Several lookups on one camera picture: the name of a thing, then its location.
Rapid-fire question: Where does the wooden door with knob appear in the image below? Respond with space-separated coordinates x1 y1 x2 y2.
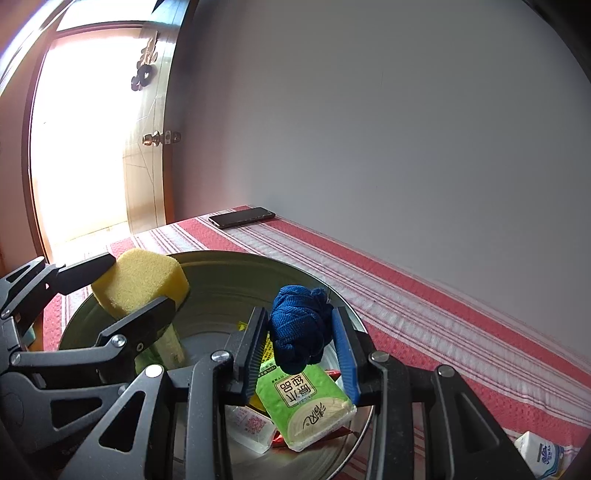
122 0 199 236

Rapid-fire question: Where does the black smartphone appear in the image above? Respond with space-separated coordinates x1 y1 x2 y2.
208 207 276 230

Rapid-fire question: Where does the blue cloth ball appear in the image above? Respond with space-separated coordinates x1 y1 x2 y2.
269 285 334 374

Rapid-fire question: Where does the red striped bedsheet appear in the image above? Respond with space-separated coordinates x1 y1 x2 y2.
41 205 591 480

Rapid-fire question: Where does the white tissue pack blue print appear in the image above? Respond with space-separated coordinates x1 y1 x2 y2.
514 431 580 480

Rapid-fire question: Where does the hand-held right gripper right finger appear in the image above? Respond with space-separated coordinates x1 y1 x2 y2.
330 305 525 480

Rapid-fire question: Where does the green tissue pack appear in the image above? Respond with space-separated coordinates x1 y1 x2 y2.
256 360 357 452

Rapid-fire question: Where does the white tissue pack red print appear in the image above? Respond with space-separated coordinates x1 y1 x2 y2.
226 404 275 455

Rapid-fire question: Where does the dark door ornament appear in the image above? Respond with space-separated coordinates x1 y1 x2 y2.
130 30 160 92

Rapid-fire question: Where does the round metal tin bucket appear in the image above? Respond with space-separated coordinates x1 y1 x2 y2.
58 250 377 480

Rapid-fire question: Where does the brass door knob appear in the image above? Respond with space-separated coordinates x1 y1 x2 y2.
141 130 183 147

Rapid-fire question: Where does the yellow sponge with green scourer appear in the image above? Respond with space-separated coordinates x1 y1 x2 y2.
136 322 188 367

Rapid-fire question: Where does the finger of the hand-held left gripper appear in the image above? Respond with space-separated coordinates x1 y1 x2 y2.
0 253 117 320
9 296 179 371

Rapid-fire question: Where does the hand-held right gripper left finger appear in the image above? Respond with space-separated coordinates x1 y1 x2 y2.
60 307 271 480

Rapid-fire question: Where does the plain yellow sponge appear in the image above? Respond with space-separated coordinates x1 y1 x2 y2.
91 248 191 324

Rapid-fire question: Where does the yellow snack packet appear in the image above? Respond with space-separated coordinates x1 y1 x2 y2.
238 320 278 371

